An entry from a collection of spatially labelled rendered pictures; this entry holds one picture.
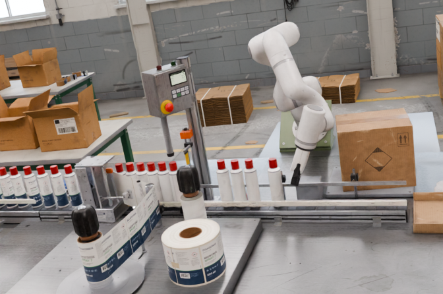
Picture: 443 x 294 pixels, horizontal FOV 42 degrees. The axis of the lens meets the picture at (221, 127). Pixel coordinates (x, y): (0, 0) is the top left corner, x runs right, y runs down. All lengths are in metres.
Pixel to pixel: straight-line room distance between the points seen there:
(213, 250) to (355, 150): 0.82
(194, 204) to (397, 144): 0.88
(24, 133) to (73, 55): 4.75
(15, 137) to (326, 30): 4.59
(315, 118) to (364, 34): 5.49
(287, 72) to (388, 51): 5.42
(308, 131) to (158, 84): 0.64
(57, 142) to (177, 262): 2.25
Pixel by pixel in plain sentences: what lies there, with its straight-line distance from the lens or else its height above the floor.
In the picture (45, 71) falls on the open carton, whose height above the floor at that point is 0.94.
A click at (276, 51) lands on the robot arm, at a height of 1.50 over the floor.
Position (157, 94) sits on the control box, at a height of 1.39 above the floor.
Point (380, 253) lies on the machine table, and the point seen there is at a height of 0.83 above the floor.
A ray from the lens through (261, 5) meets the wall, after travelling 7.73.
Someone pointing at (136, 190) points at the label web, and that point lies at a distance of 2.45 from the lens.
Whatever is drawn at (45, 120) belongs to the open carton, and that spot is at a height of 1.00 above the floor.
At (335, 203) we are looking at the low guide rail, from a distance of 2.30.
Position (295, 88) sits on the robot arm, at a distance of 2.22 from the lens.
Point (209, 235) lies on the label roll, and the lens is 1.94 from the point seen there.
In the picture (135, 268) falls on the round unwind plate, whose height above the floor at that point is 0.89.
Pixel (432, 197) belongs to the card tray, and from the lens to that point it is 2.45.
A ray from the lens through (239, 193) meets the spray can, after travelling 2.38.
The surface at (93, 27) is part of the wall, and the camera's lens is 8.63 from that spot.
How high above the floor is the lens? 1.92
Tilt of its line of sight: 17 degrees down
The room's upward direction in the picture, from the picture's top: 10 degrees counter-clockwise
